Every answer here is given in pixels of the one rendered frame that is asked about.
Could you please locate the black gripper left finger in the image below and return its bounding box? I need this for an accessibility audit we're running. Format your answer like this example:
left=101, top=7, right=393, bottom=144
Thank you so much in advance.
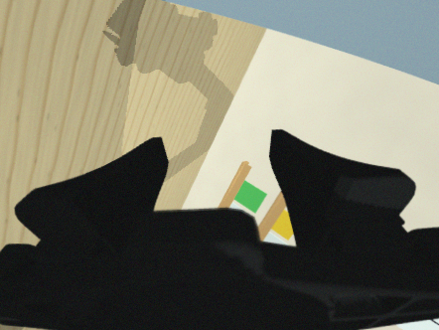
left=14, top=137, right=169, bottom=263

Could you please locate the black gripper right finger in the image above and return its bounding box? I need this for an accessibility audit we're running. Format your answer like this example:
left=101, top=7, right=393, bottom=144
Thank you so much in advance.
left=269, top=129, right=416, bottom=254

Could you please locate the light blue board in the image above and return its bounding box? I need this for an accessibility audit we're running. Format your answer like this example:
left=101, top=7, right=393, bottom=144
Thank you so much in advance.
left=162, top=0, right=439, bottom=84

